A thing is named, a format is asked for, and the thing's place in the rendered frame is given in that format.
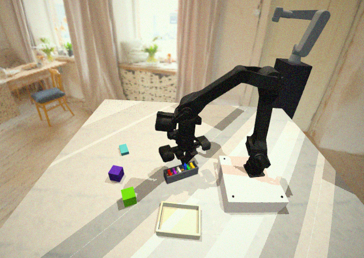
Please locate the teal rectangular block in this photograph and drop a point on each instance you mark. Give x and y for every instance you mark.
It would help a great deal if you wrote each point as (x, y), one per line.
(123, 149)

